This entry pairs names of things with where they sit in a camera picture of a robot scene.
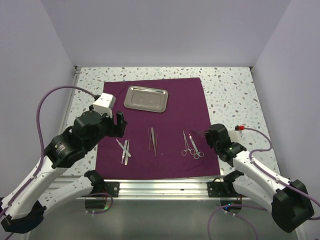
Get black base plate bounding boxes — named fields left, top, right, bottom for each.
left=206, top=181, right=246, bottom=198
left=102, top=181, right=120, bottom=198

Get right wrist camera red cap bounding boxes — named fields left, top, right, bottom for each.
left=228, top=125, right=246, bottom=143

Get purple cloth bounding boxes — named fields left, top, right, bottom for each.
left=95, top=77, right=220, bottom=180

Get steel instrument tray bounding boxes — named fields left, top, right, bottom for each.
left=123, top=85, right=169, bottom=113

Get steel hemostat clamp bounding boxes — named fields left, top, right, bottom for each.
left=181, top=130, right=195, bottom=156

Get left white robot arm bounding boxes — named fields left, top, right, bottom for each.
left=0, top=110, right=128, bottom=234

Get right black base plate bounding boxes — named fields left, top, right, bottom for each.
left=206, top=181, right=246, bottom=198

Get steel needle holder clamp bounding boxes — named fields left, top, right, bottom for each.
left=189, top=135, right=205, bottom=159

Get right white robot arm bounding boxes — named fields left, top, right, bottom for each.
left=204, top=123, right=319, bottom=233

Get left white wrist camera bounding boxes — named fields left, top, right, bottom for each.
left=93, top=93, right=116, bottom=118

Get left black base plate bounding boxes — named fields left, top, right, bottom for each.
left=102, top=181, right=120, bottom=198

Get pointed steel tweezers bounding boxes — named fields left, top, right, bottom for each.
left=148, top=127, right=155, bottom=150
left=153, top=134, right=158, bottom=157

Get steel serrated forceps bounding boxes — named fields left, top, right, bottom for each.
left=116, top=140, right=132, bottom=157

